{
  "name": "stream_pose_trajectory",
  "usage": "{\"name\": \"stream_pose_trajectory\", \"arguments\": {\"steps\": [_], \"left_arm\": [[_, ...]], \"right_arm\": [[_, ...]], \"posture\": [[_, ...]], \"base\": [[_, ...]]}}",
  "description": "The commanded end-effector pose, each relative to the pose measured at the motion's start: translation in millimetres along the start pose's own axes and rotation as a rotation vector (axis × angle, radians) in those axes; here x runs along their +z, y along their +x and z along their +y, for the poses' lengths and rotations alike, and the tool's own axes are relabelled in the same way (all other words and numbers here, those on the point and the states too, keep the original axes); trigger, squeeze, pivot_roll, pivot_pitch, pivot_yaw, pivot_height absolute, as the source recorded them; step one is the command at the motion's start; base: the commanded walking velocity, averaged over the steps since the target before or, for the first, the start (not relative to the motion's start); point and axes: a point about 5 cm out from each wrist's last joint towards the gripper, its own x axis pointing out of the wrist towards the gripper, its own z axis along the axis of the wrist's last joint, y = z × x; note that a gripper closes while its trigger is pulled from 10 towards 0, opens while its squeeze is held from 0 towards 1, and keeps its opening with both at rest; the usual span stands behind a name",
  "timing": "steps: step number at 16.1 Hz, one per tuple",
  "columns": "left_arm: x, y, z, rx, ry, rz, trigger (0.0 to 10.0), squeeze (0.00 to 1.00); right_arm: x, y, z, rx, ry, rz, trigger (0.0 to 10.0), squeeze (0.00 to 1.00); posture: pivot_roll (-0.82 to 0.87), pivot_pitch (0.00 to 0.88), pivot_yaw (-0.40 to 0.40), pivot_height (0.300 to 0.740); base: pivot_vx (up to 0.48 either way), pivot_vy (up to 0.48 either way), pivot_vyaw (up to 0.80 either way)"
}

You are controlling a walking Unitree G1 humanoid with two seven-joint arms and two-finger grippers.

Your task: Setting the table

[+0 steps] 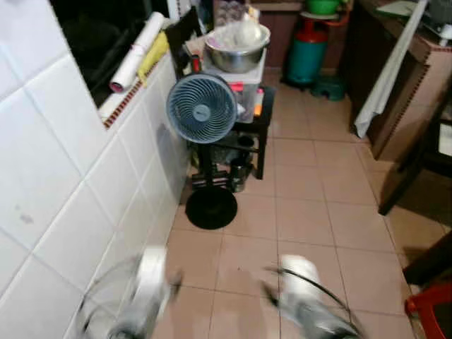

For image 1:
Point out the brown wooden cabinet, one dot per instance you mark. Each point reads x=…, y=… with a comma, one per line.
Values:
x=417, y=92

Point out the white hanging cloth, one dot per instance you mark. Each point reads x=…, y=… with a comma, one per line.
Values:
x=385, y=88

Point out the red plastic chair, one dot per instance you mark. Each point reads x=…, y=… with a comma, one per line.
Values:
x=424, y=305

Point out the small green plastic stool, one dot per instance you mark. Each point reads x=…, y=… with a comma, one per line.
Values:
x=329, y=87

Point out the teal gas cylinder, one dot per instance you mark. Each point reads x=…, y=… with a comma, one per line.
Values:
x=306, y=60

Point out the black side table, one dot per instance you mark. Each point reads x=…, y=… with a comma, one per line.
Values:
x=261, y=134

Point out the green plastic basin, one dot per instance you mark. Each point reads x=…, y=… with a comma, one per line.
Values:
x=323, y=6

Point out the white plastic storage box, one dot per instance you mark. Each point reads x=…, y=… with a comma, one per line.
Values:
x=248, y=88

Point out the large steel bowl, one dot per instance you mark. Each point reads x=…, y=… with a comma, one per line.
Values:
x=236, y=55

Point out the blue-grey standing fan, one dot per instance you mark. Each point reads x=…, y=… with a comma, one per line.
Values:
x=202, y=107

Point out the yellow cloth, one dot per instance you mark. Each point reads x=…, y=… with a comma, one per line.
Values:
x=154, y=58

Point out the white paper roll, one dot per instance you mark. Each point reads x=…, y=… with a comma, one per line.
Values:
x=138, y=51

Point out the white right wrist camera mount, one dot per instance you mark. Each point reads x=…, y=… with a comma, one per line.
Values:
x=299, y=275

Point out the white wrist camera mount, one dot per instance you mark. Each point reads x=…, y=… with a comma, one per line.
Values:
x=151, y=279
x=299, y=275

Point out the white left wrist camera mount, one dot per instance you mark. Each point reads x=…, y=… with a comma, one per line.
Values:
x=151, y=279

